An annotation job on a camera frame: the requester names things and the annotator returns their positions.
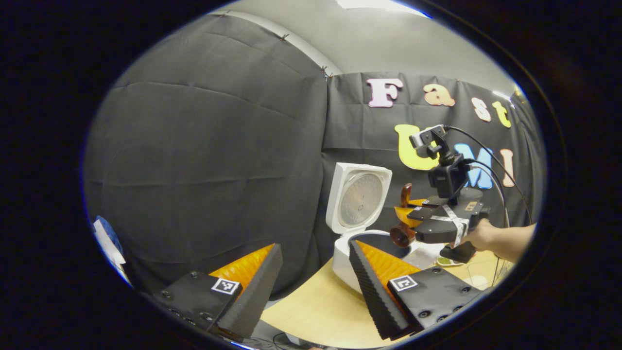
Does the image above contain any brown wooden spoon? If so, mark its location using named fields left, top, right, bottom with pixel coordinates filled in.
left=390, top=183, right=416, bottom=247

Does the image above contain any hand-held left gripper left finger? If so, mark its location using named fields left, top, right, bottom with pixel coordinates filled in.
left=153, top=243, right=284, bottom=341

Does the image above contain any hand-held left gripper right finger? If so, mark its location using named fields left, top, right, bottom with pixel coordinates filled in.
left=348, top=240, right=484, bottom=341

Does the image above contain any blue and white sheet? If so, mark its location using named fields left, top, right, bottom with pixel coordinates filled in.
left=93, top=215, right=128, bottom=283

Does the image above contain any black backdrop cloth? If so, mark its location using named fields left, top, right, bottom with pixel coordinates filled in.
left=83, top=12, right=547, bottom=297

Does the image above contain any white rice cooker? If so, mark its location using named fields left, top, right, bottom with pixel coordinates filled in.
left=326, top=163, right=426, bottom=293

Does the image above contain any black camera cable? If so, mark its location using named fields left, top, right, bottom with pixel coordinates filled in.
left=445, top=125, right=534, bottom=225
left=464, top=158, right=510, bottom=287

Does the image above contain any large ceiling light panel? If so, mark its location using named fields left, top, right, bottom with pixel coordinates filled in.
left=335, top=0, right=431, bottom=19

